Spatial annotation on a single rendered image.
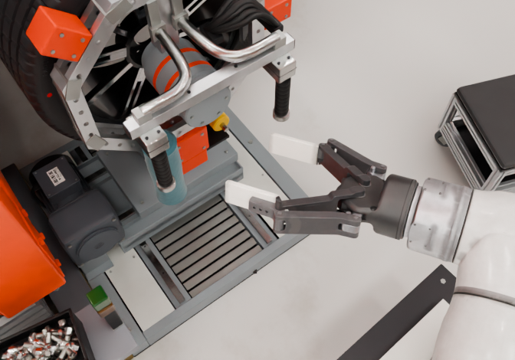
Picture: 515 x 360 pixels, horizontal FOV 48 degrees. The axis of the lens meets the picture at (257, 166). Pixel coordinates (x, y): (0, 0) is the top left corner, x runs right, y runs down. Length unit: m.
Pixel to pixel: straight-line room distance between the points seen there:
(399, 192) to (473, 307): 0.15
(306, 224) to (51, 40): 0.72
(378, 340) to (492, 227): 1.09
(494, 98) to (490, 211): 1.52
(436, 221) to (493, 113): 1.49
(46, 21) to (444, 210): 0.85
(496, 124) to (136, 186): 1.23
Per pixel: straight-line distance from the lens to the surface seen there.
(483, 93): 2.18
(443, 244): 0.68
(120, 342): 1.57
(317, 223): 0.66
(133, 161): 2.05
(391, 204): 0.68
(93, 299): 1.39
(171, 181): 1.34
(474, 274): 0.67
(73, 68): 1.29
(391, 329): 1.73
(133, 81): 1.56
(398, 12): 2.87
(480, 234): 0.67
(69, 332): 1.48
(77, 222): 1.77
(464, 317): 0.66
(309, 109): 2.43
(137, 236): 2.00
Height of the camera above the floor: 1.93
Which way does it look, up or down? 59 degrees down
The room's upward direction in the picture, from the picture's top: straight up
